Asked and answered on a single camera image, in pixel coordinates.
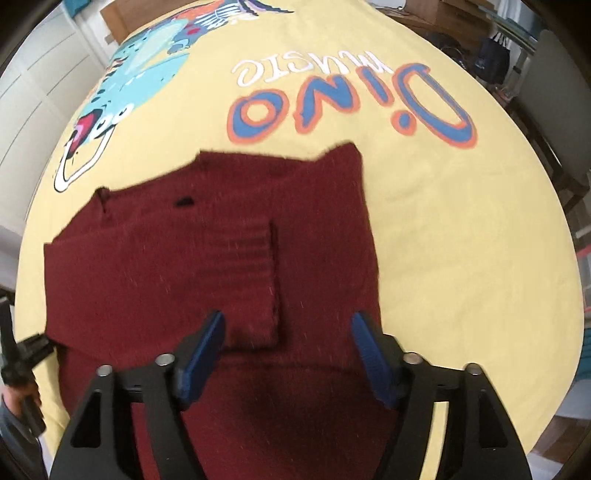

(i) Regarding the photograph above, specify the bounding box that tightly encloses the white wardrobe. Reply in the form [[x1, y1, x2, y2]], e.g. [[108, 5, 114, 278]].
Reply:
[[0, 1, 117, 223]]

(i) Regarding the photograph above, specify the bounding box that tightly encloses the person's left hand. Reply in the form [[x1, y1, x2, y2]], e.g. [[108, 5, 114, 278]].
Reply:
[[2, 381, 42, 418]]

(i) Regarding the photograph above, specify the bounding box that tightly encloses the yellow dinosaur print bedsheet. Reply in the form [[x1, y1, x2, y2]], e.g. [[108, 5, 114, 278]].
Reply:
[[13, 0, 585, 480]]

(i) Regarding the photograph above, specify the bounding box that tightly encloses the grey green chair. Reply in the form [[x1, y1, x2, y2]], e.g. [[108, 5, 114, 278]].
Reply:
[[507, 30, 590, 213]]

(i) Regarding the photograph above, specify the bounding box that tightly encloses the dark red knit sweater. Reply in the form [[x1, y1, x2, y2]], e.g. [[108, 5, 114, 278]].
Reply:
[[44, 143, 396, 479]]

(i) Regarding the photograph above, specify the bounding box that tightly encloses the brown cardboard box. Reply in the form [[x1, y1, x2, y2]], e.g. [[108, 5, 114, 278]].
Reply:
[[382, 0, 496, 51]]

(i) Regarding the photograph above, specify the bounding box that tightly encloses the black bag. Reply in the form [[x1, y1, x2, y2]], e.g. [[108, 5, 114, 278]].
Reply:
[[474, 32, 510, 85]]

